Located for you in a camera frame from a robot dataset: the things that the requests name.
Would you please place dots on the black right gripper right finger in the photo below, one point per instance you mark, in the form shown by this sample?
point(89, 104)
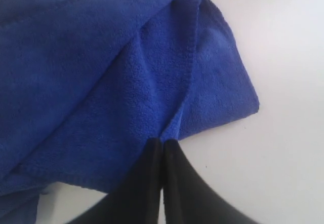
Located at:
point(188, 198)

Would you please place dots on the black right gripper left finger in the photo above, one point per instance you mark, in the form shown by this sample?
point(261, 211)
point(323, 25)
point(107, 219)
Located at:
point(137, 198)

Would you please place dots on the blue microfiber towel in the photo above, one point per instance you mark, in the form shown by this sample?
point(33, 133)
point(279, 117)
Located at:
point(85, 84)

